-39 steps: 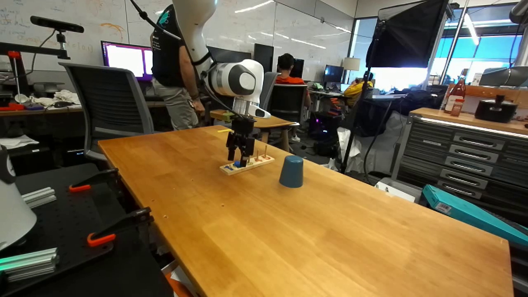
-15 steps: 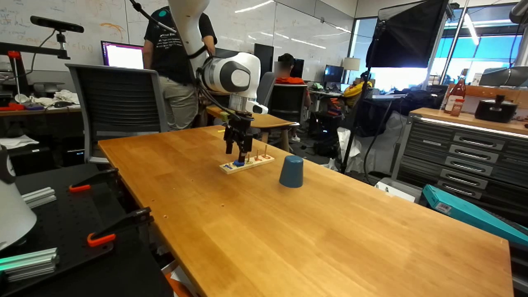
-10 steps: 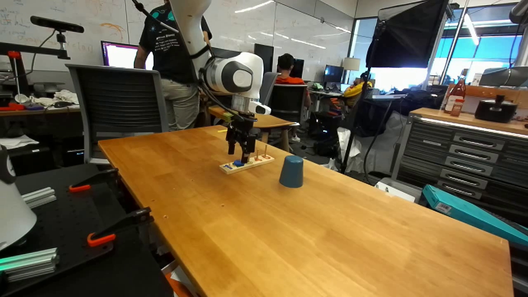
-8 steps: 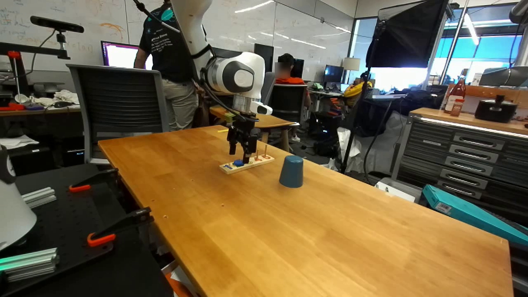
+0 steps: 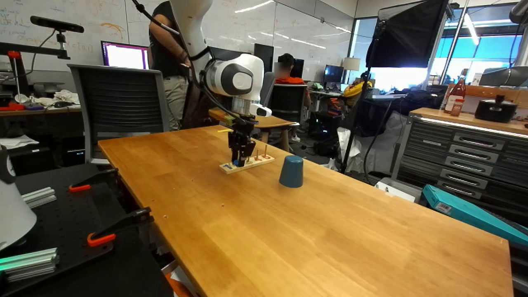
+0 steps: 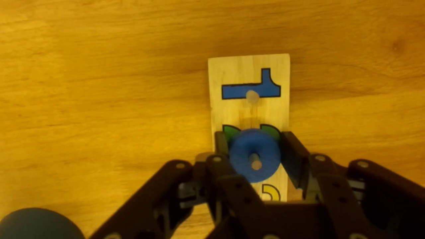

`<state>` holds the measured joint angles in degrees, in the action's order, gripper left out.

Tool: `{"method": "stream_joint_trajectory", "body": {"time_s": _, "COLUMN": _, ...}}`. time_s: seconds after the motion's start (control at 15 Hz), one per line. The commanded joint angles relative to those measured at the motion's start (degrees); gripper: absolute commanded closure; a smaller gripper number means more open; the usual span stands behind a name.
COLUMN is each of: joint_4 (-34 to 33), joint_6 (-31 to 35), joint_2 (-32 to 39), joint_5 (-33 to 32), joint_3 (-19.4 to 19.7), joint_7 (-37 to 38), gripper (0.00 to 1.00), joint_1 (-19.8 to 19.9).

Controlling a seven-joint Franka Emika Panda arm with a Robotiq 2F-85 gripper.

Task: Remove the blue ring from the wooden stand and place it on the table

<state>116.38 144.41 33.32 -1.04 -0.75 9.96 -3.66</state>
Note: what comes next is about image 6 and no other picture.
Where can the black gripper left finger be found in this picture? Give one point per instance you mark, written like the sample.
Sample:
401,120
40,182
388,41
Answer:
176,199

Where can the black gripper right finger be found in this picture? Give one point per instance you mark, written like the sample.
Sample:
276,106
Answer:
353,199

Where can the wooden peg stand board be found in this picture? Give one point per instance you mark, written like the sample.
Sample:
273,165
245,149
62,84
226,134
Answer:
247,73

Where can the dark blue cup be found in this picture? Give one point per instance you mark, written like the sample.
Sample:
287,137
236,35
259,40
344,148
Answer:
40,225

